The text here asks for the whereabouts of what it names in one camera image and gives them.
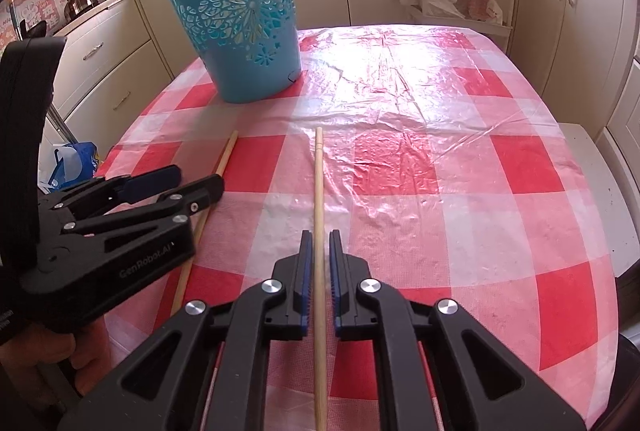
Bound blue plastic bag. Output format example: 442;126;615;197
39;141;101;192

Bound cream tall cabinet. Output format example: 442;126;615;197
505;0;640;142

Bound black wok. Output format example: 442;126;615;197
17;18;50;41

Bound blue perforated plastic basket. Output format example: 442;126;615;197
159;0;302;104

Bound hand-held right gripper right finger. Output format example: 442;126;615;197
327;228;586;431

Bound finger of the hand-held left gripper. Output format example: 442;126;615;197
60;174;226;242
40;164;183;222

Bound wooden chopstick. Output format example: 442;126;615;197
313;126;327;431
170;130;240;318

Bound person's left hand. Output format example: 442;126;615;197
0;316;121;399

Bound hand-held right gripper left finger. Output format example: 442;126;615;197
57;228;315;431

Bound red white checkered tablecloth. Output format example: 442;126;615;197
95;24;623;431

